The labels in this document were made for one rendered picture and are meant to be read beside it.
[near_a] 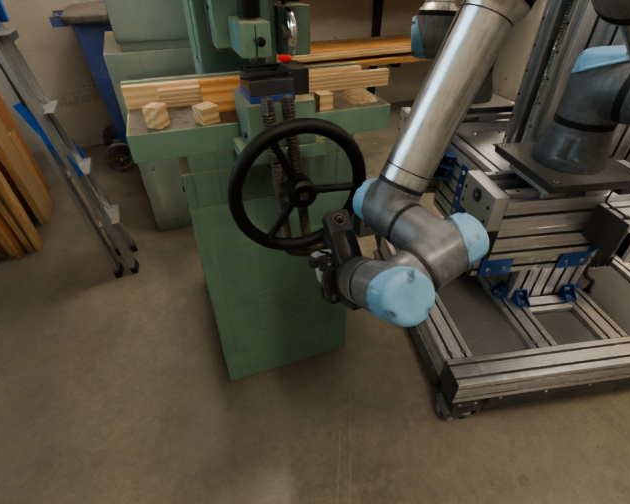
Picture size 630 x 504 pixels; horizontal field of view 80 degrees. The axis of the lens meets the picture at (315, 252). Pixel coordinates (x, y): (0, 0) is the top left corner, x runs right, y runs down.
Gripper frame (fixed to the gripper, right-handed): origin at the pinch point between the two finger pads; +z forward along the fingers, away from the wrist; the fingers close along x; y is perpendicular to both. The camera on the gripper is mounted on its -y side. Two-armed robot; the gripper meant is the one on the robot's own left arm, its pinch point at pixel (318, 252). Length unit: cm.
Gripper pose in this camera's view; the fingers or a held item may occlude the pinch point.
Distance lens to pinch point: 78.8
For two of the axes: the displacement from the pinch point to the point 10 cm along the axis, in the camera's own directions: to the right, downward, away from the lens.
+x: 9.4, -2.2, 2.7
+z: -3.0, -1.1, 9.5
